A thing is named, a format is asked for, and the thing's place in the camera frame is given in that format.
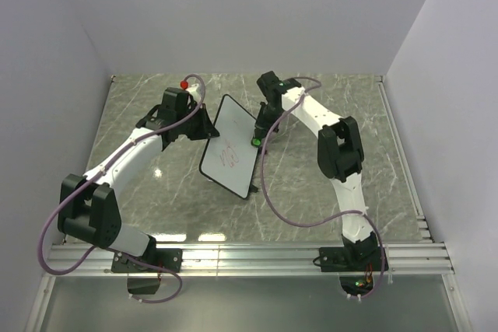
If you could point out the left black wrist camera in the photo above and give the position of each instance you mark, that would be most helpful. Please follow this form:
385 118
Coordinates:
175 102

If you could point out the white board black frame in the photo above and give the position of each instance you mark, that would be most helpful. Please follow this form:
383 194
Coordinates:
229 160

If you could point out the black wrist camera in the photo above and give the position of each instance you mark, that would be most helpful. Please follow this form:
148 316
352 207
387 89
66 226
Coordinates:
266 82
175 102

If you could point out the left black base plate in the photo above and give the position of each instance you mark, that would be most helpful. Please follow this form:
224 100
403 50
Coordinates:
169 258

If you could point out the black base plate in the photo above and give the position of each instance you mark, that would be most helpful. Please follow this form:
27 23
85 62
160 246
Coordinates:
342 259
169 258

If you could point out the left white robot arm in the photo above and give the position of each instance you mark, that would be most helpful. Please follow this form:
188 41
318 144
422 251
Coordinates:
89 210

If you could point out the aluminium right side rail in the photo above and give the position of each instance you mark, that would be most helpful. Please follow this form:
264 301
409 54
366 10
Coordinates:
423 226

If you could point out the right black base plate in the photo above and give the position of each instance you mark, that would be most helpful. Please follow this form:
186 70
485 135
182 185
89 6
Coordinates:
342 259

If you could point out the aluminium rail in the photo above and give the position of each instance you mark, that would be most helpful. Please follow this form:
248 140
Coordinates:
257 260
423 226

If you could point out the aluminium front rail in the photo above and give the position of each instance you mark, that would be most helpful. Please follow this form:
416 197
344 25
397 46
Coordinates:
257 260

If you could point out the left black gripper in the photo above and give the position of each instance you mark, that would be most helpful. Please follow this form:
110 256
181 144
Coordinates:
208 129

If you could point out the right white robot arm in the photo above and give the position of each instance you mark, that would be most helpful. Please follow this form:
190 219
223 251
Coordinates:
340 156

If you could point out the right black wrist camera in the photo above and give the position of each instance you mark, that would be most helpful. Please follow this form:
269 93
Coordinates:
266 82

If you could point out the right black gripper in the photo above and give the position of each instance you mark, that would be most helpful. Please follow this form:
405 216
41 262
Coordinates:
261 127

